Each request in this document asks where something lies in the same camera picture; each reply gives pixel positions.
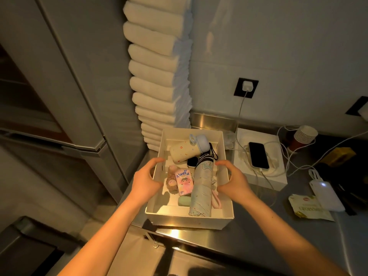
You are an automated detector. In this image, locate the person's left hand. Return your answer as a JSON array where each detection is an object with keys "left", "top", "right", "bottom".
[{"left": 128, "top": 157, "right": 166, "bottom": 206}]

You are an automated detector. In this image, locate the person's right hand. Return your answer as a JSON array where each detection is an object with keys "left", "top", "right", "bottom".
[{"left": 215, "top": 160, "right": 256, "bottom": 207}]

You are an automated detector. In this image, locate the pale blue folding umbrella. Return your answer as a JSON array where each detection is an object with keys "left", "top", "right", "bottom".
[{"left": 189, "top": 143, "right": 219, "bottom": 217}]

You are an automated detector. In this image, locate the pink printed tissue packet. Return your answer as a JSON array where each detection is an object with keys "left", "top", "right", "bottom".
[{"left": 174, "top": 168, "right": 194, "bottom": 196}]

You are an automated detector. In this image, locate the white thermos bottle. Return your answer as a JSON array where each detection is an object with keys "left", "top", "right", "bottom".
[{"left": 169, "top": 133, "right": 210, "bottom": 164}]

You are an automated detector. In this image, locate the white cardboard storage box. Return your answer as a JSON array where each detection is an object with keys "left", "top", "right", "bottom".
[{"left": 145, "top": 128, "right": 235, "bottom": 230}]

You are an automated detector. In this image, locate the person's left forearm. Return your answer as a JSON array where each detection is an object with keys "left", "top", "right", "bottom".
[{"left": 57, "top": 195, "right": 149, "bottom": 276}]

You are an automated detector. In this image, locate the person's right forearm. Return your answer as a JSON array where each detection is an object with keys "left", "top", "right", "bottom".
[{"left": 243, "top": 195, "right": 350, "bottom": 276}]

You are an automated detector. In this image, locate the white flat box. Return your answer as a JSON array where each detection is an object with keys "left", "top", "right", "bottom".
[{"left": 233, "top": 128, "right": 288, "bottom": 192}]

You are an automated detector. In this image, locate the black smartphone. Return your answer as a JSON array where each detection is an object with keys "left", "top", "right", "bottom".
[{"left": 248, "top": 141, "right": 270, "bottom": 170}]

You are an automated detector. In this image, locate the clear plastic bag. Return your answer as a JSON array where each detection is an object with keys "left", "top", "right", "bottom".
[{"left": 223, "top": 130, "right": 238, "bottom": 150}]

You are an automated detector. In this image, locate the red paper cup stack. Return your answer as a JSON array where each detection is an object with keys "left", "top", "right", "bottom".
[{"left": 288, "top": 125, "right": 319, "bottom": 153}]

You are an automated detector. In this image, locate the white power bank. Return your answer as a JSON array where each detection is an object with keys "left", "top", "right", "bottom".
[{"left": 308, "top": 169, "right": 345, "bottom": 212}]

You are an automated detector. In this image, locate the yellow patterned pouch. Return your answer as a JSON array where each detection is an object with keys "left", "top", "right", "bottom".
[{"left": 322, "top": 147, "right": 357, "bottom": 167}]

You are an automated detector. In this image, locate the tall steel refrigerator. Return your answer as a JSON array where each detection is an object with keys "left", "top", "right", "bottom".
[{"left": 0, "top": 0, "right": 147, "bottom": 203}]

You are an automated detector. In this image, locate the grey folding step stool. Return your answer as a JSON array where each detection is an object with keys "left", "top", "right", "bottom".
[{"left": 0, "top": 217, "right": 82, "bottom": 276}]

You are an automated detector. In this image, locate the thin white phone cable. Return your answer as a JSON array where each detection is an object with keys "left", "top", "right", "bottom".
[{"left": 235, "top": 90, "right": 288, "bottom": 179}]

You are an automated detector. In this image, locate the black wall socket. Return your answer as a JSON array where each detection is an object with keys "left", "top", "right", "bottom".
[
  {"left": 233, "top": 77, "right": 259, "bottom": 99},
  {"left": 345, "top": 96, "right": 368, "bottom": 117}
]

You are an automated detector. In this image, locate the white charging cable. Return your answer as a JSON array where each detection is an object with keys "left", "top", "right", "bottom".
[{"left": 277, "top": 126, "right": 368, "bottom": 181}]

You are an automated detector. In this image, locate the beige backpack with black straps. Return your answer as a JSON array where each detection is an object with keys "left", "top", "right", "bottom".
[{"left": 315, "top": 135, "right": 368, "bottom": 216}]

